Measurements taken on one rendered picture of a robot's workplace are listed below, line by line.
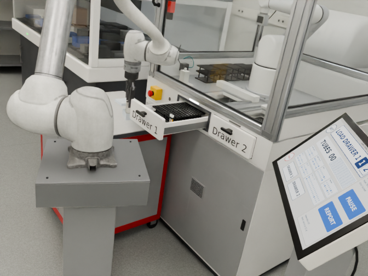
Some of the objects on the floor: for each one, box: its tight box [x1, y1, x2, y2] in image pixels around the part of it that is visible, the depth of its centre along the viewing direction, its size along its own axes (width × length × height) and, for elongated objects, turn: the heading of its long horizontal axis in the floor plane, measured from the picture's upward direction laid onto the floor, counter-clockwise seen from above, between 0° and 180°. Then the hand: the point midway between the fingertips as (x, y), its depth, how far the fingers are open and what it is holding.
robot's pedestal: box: [51, 206, 125, 276], centre depth 160 cm, size 30×30×76 cm
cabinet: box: [146, 97, 294, 276], centre depth 242 cm, size 95×103×80 cm
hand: (128, 106), depth 202 cm, fingers closed, pressing on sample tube
